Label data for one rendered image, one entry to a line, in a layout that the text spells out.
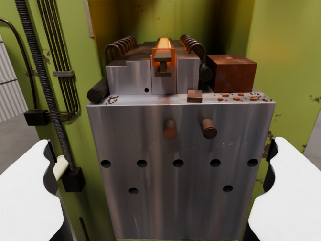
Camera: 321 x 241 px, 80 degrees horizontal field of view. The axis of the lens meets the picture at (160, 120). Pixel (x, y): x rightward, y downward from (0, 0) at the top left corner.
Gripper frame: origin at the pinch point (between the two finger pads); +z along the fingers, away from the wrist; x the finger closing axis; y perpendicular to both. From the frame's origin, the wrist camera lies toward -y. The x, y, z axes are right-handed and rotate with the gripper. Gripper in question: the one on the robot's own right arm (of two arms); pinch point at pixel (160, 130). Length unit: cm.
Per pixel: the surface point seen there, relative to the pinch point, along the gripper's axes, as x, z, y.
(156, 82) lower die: -1.7, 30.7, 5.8
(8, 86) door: -197, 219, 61
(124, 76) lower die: -8.7, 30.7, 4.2
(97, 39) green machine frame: -18.6, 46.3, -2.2
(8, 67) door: -195, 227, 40
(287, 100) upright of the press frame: 37, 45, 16
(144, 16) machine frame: -8, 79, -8
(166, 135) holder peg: 0.3, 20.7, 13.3
